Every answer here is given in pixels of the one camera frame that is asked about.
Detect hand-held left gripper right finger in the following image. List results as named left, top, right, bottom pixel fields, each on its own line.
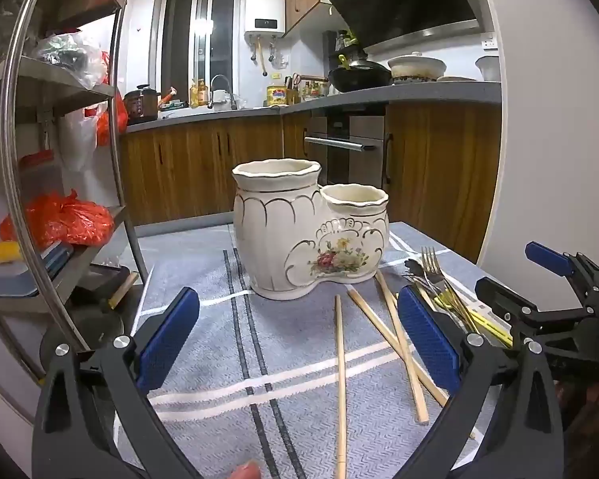
left=397, top=284, right=565, bottom=479

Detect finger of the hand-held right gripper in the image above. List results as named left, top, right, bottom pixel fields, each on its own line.
left=525, top=241, right=599, bottom=311
left=475, top=276, right=596, bottom=346

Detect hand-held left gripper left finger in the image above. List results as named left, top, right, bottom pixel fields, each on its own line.
left=31, top=287, right=203, bottom=479

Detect wooden chopstick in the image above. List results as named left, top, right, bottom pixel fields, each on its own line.
left=375, top=270, right=429, bottom=424
left=334, top=295, right=347, bottom=479
left=348, top=290, right=476, bottom=439

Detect gold metal fork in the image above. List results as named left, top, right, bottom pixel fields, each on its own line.
left=420, top=245, right=482, bottom=335

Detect white floral ceramic utensil holder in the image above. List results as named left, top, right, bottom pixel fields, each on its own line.
left=231, top=158, right=391, bottom=300

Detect person's left hand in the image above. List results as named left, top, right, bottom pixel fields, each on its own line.
left=230, top=461, right=263, bottom=479

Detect grey checked tablecloth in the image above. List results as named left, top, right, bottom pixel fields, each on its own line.
left=115, top=220, right=530, bottom=479

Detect crumpled red plastic bag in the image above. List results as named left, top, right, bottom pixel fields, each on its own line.
left=0, top=188, right=115, bottom=249

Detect wooden kitchen base cabinets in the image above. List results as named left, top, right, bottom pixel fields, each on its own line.
left=120, top=102, right=501, bottom=263

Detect white bowl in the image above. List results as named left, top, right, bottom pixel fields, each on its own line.
left=475, top=55, right=503, bottom=83

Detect grey kitchen countertop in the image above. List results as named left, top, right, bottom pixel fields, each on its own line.
left=125, top=82, right=503, bottom=135

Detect red-lidded plastic container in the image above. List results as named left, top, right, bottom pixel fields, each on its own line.
left=19, top=152, right=65, bottom=210

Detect hanging white plastic bag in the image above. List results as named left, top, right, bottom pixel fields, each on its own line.
left=57, top=102, right=101, bottom=173

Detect built-in steel oven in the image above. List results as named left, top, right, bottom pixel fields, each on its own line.
left=303, top=115, right=387, bottom=188

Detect white ceramic casserole pot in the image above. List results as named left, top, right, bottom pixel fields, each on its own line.
left=388, top=52, right=448, bottom=85

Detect dark red rice cooker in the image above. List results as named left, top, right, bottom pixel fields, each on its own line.
left=124, top=84, right=160, bottom=125

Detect small amber oil bottles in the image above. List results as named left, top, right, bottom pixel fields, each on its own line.
left=189, top=78, right=211, bottom=109

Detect chrome kitchen faucet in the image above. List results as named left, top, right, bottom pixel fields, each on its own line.
left=210, top=74, right=238, bottom=111

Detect black wok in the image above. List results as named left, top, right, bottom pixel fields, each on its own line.
left=327, top=60, right=393, bottom=93

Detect row of condiment bottles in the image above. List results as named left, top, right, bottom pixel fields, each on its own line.
left=286, top=73, right=331, bottom=103

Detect stainless steel shelf rack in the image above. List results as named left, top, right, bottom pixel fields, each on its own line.
left=0, top=0, right=153, bottom=400

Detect kitchen window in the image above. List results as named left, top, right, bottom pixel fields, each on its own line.
left=159, top=0, right=241, bottom=107

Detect clear plastic bag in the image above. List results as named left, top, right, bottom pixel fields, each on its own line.
left=32, top=32, right=111, bottom=91

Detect white wall water heater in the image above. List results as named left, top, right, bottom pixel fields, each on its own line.
left=244, top=0, right=287, bottom=39

